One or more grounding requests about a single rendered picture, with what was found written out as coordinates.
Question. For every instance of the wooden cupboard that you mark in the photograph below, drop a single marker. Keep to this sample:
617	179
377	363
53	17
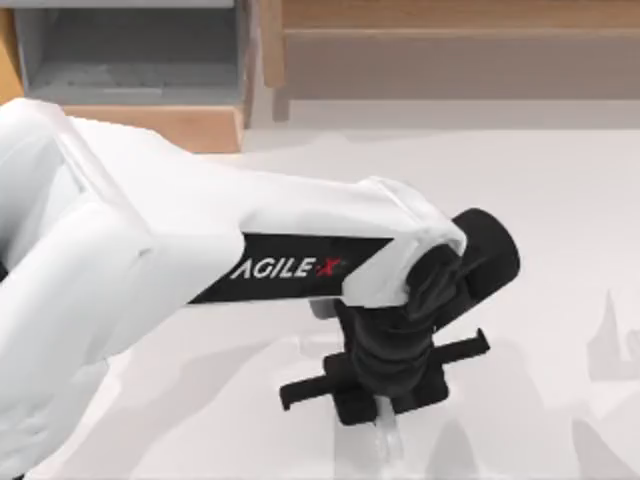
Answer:
450	55

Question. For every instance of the pale wooden drawer front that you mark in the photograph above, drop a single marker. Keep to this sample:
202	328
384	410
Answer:
200	127

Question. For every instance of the translucent white item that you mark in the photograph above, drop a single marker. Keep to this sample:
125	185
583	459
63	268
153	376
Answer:
388	425

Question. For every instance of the pale grey rounded box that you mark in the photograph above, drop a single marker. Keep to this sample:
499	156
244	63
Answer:
324	309

